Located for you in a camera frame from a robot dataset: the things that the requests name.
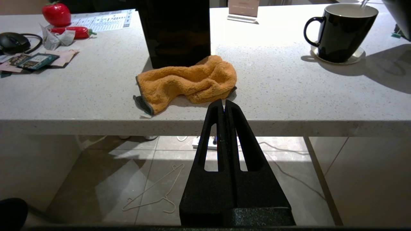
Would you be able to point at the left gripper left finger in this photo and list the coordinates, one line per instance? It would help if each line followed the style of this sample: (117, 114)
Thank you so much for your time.
(199, 199)

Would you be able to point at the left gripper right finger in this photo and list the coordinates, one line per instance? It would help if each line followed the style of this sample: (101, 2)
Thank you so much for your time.
(257, 192)

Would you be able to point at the dark green printed packet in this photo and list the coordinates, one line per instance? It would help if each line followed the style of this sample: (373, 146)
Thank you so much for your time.
(38, 61)

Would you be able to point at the white power strip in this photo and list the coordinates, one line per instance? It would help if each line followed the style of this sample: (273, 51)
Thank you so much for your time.
(210, 146)

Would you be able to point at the orange terry cloth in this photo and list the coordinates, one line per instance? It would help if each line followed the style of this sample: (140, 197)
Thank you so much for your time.
(186, 83)

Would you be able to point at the black tissue box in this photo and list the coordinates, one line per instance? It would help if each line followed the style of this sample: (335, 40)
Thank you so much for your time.
(176, 35)

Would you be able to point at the white round saucer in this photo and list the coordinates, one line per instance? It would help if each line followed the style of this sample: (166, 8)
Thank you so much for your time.
(358, 58)

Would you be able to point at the black mug white inside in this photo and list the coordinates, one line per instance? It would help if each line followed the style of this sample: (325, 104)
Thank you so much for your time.
(340, 38)

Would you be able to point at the QR code table sign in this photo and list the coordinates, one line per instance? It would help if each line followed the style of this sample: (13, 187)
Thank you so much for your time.
(243, 8)

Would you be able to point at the black round floor object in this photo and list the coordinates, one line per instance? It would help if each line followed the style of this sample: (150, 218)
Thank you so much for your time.
(13, 215)

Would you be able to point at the pink paper packet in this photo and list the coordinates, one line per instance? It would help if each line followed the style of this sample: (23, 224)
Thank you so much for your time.
(65, 57)

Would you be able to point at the white printed menu sheet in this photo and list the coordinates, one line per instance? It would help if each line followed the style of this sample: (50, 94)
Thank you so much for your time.
(102, 21)

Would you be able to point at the red toy chili pepper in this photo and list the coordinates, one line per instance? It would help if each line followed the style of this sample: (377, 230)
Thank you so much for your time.
(80, 32)

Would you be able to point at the crumpled white wrapper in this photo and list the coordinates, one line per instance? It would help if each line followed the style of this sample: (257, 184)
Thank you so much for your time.
(59, 38)

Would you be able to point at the red toy tomato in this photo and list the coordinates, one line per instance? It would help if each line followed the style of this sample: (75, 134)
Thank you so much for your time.
(56, 14)

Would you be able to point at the black computer mouse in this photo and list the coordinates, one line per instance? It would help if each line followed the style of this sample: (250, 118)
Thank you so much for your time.
(13, 43)

